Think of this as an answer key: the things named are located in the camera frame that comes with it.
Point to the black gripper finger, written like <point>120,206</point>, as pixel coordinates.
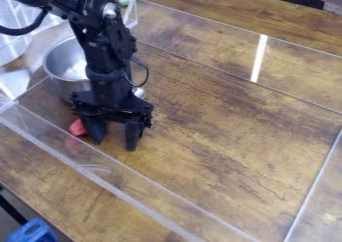
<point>134,133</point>
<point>95,127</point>

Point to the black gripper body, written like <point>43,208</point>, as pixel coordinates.
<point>111,99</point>

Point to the pink handled metal spoon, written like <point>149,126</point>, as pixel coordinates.
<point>76,128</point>

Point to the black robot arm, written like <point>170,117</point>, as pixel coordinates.
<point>110,47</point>

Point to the stainless steel pot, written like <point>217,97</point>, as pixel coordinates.
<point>64,66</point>

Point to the white checkered curtain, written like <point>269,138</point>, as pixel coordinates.
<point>18,16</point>

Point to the blue plastic crate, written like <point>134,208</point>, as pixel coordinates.
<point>34,231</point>

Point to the clear acrylic barrier wall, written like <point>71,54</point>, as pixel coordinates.
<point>92,197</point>

